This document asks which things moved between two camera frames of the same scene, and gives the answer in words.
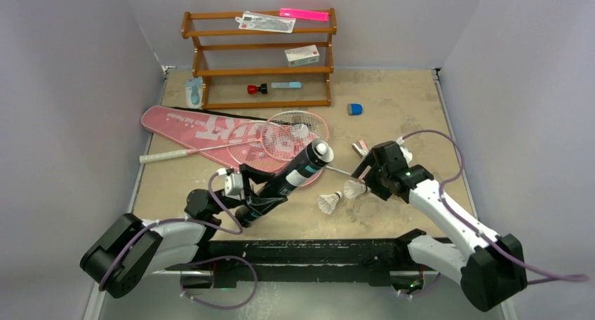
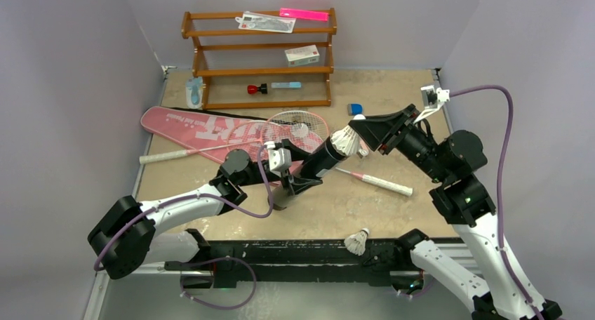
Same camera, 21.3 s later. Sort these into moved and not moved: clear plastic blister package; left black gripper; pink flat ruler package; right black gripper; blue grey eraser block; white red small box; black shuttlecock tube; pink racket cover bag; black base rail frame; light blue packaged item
Moved: left black gripper; right black gripper; black shuttlecock tube
Not moved: clear plastic blister package; black base rail frame; pink racket cover bag; pink flat ruler package; blue grey eraser block; light blue packaged item; white red small box
